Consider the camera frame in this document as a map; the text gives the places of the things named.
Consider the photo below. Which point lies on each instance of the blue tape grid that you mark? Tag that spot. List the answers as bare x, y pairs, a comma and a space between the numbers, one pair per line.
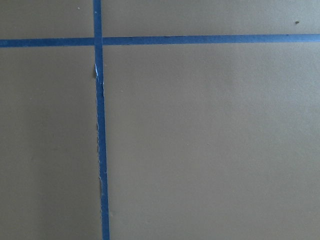
98, 41

